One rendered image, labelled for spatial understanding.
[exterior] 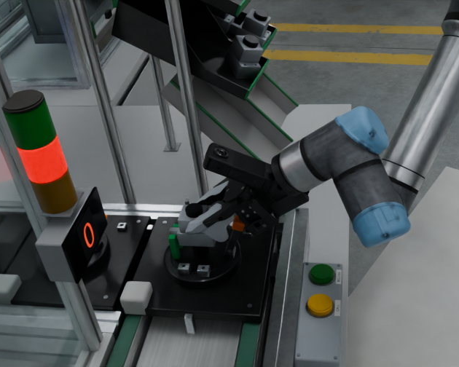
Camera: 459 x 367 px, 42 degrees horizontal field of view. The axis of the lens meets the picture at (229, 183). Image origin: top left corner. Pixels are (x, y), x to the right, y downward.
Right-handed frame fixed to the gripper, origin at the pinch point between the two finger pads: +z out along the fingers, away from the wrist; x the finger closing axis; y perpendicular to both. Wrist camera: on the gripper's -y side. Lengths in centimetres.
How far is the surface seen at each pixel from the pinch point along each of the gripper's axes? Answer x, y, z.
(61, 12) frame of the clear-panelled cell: 86, -37, 46
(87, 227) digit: -18.8, -16.3, -1.0
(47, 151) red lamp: -20.5, -28.0, -8.4
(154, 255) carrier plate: 0.5, 3.5, 13.5
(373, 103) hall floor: 222, 111, 31
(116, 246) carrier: 2.6, -1.2, 20.1
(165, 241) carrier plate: 4.5, 4.1, 12.7
